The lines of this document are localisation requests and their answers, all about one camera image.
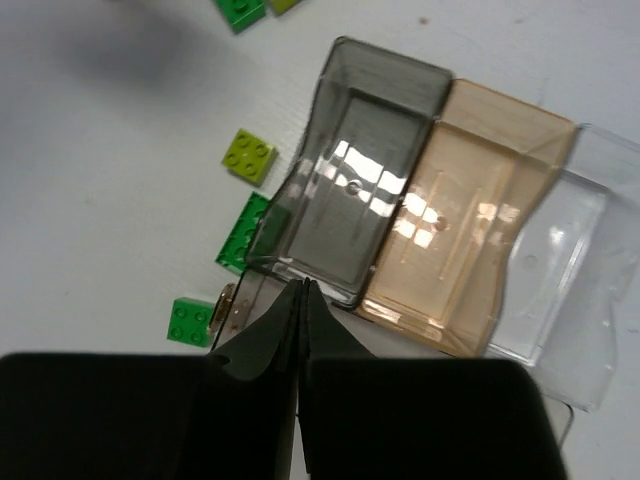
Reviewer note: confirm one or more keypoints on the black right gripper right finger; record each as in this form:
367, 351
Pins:
366, 417

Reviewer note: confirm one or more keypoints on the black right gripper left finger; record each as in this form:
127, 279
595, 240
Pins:
228, 414

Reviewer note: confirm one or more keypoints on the green square lego bottom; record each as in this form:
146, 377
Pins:
189, 321

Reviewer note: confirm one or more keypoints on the long green lego by box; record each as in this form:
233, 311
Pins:
245, 232

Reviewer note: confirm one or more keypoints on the amber plastic tray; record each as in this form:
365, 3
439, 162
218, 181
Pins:
489, 163

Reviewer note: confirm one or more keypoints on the lime square lego centre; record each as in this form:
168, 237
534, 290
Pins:
249, 157

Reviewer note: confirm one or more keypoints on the clear plastic tray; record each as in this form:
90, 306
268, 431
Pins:
573, 260

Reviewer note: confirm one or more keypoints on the smoky grey plastic tray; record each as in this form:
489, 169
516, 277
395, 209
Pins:
372, 113

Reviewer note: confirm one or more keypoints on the long green lego brick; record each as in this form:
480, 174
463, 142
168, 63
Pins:
241, 14

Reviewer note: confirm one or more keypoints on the lime sloped lego brick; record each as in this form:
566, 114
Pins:
279, 7

